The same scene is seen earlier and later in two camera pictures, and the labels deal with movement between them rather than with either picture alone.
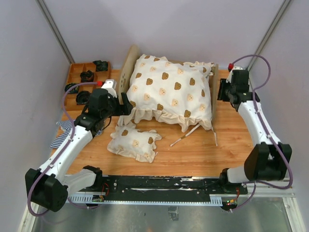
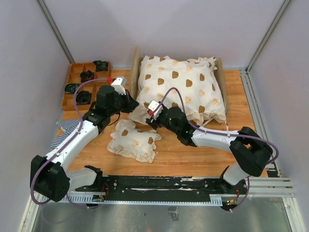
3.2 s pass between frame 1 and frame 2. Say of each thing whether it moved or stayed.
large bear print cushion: moved
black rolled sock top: stayed
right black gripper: moved
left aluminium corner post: stayed
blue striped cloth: stayed
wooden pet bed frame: moved
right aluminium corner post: stayed
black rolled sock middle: stayed
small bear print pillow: stayed
